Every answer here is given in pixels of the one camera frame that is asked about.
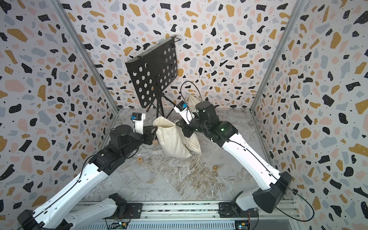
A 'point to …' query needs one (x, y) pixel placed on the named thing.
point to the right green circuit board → (242, 224)
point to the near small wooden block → (140, 160)
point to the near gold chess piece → (215, 168)
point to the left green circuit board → (120, 225)
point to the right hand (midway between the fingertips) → (177, 122)
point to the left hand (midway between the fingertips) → (156, 126)
